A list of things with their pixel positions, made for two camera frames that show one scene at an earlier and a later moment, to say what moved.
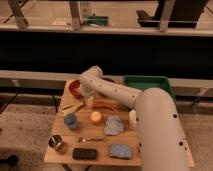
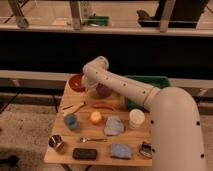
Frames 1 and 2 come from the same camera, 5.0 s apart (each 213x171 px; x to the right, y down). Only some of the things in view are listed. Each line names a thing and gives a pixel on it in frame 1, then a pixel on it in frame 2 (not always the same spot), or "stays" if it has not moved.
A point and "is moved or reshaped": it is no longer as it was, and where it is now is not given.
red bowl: [73, 85] is moved or reshaped
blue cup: [70, 120] stays
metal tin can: [57, 142] stays
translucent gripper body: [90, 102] to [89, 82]
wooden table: [88, 130] stays
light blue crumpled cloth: [114, 125] stays
